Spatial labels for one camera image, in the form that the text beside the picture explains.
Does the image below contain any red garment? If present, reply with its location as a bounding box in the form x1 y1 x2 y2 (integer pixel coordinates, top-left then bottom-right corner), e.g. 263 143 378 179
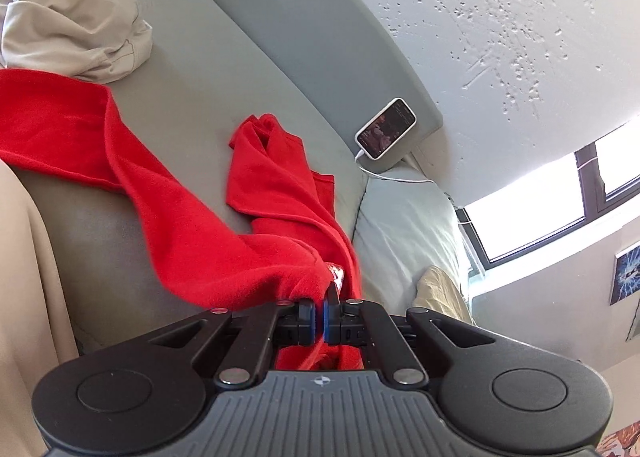
0 68 367 372

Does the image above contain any tan blanket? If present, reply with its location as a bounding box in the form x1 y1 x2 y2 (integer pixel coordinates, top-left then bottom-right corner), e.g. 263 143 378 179
412 266 475 326

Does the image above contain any white smartphone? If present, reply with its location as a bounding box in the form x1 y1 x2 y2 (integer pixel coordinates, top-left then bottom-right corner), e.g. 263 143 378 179
355 97 418 161

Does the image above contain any grey sofa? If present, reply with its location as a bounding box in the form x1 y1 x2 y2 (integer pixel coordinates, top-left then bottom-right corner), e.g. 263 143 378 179
18 0 468 352

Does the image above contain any beige crumpled garment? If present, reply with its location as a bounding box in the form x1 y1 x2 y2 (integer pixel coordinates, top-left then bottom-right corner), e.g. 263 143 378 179
1 0 153 84

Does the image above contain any white charging cable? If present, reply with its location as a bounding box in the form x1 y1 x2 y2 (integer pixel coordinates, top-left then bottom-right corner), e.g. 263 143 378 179
354 150 459 218

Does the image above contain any window frame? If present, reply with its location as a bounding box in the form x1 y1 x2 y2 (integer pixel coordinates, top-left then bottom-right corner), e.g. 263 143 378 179
457 121 639 269

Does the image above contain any blue wall picture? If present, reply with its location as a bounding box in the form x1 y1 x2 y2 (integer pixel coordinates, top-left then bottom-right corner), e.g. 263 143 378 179
610 243 640 305

